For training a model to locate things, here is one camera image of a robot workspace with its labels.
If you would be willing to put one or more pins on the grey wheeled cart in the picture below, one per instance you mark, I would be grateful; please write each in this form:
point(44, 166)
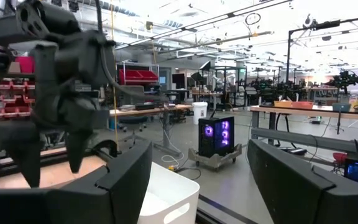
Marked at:
point(213, 161)

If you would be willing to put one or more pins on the wooden background table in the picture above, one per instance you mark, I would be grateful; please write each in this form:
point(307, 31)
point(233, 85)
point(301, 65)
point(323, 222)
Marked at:
point(204, 93)

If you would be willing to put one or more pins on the white waste bin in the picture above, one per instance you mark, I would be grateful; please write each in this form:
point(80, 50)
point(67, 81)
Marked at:
point(199, 113)

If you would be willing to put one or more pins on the black overhead camera gantry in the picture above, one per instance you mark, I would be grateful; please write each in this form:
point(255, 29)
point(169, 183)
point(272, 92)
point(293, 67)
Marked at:
point(328, 24)

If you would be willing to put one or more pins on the black computer tower purple fans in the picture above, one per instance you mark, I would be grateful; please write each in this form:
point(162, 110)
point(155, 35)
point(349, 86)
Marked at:
point(202, 146)

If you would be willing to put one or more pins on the teal bin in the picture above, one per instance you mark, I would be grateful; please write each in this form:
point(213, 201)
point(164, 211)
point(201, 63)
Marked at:
point(341, 107)

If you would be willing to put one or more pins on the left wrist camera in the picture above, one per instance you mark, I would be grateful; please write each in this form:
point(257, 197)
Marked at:
point(82, 59)

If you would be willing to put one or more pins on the background black robot arms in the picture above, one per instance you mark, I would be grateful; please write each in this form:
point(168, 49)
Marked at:
point(346, 79)

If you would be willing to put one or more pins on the black flat device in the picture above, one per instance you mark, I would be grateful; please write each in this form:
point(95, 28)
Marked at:
point(145, 106)

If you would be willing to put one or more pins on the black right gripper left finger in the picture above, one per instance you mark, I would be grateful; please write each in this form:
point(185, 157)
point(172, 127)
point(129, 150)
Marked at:
point(120, 193)

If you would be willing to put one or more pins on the red floor object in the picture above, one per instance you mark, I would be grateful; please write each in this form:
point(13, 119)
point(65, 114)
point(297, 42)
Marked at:
point(340, 157)

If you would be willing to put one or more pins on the long linear ceiling light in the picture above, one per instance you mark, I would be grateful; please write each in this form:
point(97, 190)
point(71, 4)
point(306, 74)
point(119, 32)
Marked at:
point(172, 32)

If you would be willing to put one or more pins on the white plastic bin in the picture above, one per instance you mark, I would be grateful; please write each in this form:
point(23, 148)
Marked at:
point(172, 186)

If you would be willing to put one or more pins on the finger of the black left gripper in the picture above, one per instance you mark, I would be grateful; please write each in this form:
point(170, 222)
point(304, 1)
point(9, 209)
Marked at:
point(77, 146)
point(23, 146)

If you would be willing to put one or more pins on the black studio softbox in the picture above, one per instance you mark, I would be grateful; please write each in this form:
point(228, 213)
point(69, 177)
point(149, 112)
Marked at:
point(206, 66)

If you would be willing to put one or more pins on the black monitor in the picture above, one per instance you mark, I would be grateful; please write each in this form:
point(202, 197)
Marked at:
point(178, 80)

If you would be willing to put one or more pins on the grey ceiling pipe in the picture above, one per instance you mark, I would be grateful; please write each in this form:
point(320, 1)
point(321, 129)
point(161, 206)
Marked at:
point(222, 40)

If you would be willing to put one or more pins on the black frame workstation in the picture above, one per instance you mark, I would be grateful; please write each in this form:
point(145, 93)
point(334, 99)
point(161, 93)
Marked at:
point(224, 77)

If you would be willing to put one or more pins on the cardboard box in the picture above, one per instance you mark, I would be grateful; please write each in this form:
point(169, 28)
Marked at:
point(14, 67)

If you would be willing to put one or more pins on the wooden workbench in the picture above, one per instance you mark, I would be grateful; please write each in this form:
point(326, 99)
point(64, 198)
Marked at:
point(154, 110)

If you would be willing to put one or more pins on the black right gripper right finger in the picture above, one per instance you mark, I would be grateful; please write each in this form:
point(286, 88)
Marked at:
point(291, 199)

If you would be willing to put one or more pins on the red storage box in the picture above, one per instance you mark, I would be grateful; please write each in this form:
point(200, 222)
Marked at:
point(26, 64)

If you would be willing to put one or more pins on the grey ceiling duct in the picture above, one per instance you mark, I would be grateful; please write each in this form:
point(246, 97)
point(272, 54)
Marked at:
point(120, 7)

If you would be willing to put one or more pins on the grey office chair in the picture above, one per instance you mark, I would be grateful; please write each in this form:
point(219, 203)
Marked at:
point(129, 93)

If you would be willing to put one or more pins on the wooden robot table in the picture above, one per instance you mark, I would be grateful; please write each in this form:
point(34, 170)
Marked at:
point(300, 111)

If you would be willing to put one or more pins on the black power bricks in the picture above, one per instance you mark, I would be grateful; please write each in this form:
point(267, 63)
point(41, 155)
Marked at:
point(297, 151)

